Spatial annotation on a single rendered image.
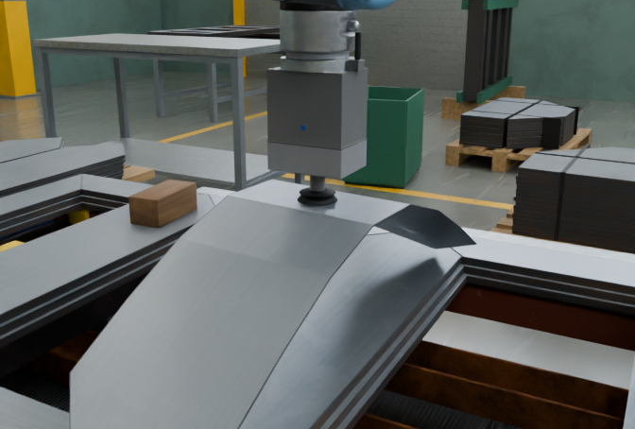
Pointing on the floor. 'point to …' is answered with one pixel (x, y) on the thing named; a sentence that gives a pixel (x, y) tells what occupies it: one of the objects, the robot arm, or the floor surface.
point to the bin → (391, 137)
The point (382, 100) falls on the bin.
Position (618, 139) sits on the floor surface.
